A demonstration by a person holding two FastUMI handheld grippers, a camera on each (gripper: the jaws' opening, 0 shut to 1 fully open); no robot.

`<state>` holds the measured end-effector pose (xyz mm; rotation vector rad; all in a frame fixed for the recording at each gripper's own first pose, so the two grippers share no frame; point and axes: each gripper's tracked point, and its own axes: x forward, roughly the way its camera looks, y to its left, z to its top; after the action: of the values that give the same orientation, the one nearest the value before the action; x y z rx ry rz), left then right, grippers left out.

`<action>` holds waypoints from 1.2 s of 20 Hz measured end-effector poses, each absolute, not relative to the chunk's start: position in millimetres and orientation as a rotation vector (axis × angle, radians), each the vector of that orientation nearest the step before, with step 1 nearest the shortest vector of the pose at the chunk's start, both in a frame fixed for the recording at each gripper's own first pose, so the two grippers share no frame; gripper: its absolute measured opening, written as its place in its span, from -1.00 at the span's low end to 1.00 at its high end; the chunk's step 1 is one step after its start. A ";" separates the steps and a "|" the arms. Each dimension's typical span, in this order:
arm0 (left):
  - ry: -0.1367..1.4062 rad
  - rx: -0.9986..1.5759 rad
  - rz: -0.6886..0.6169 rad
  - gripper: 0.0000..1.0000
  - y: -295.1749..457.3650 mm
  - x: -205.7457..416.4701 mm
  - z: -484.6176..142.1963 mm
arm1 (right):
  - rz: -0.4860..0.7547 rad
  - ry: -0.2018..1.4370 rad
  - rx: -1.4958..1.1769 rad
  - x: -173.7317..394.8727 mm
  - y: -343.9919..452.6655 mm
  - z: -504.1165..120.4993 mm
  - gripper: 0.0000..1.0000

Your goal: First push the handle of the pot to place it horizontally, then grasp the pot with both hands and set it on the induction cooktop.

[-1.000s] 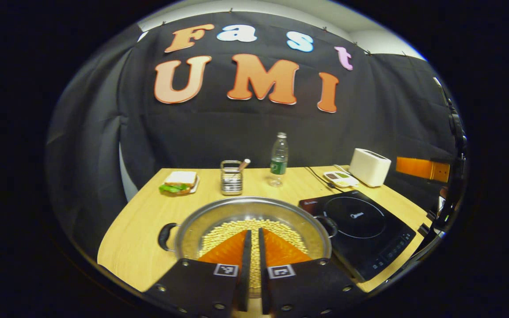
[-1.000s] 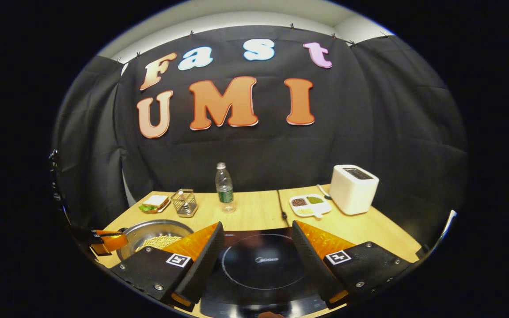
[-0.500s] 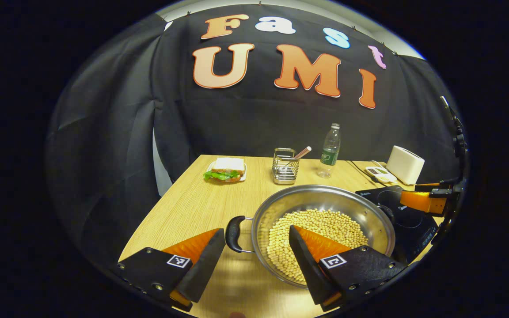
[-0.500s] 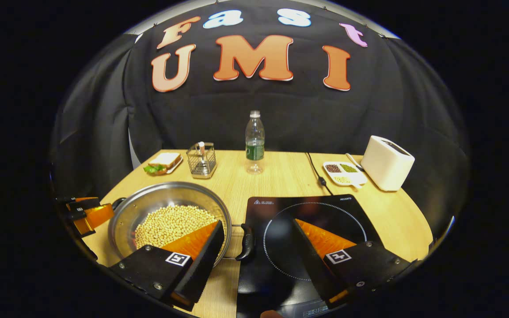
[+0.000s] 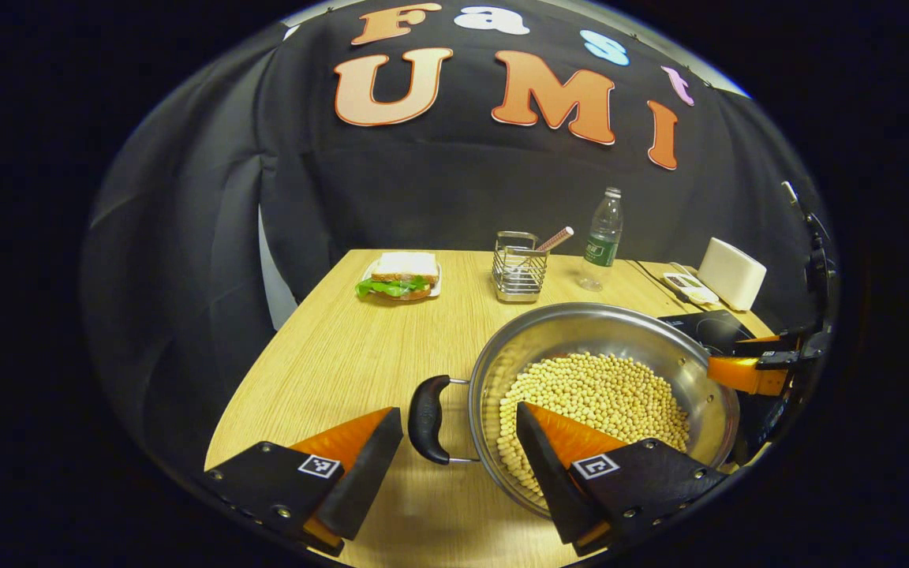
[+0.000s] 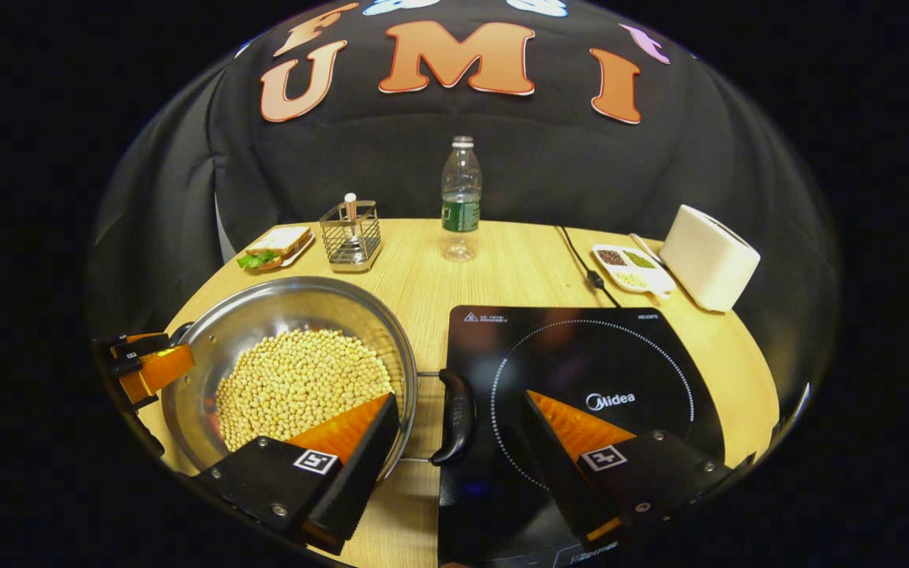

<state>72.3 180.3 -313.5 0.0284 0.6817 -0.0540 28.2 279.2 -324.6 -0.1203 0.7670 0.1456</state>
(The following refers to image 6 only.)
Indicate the white divided seasoning dish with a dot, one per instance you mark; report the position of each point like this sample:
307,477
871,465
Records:
656,280

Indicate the sandwich with lettuce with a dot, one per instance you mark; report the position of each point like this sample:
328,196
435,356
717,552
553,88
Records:
285,241

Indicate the stainless steel pot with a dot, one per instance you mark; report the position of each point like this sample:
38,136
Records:
281,308

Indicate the black backdrop cloth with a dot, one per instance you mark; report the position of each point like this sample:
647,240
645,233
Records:
541,158

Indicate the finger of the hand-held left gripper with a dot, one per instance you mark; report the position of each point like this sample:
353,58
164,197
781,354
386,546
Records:
139,341
158,369

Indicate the clear plastic water bottle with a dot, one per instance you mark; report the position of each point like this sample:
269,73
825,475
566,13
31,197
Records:
461,213

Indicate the pile of yellow soybeans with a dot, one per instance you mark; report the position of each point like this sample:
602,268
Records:
297,386

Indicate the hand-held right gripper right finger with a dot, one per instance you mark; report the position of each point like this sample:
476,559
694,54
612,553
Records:
557,473

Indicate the wooden stick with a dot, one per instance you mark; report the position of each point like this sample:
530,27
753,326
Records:
350,209

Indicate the small sandwich plate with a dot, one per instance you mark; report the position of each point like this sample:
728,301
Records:
303,254

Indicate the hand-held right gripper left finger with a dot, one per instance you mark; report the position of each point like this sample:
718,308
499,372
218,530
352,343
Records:
364,481

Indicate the black induction cooktop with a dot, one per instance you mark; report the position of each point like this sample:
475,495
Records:
581,355

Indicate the white toaster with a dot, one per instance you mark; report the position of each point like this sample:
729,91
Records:
707,260

